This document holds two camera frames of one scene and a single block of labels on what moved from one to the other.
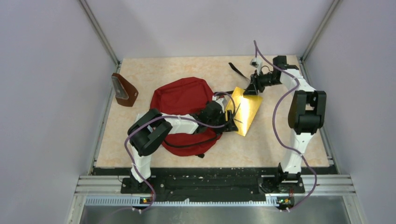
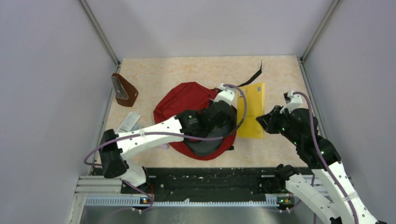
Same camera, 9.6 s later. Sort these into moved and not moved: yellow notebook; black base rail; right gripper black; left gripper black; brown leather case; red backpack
Moved: red backpack; yellow notebook; right gripper black
Not moved: left gripper black; brown leather case; black base rail
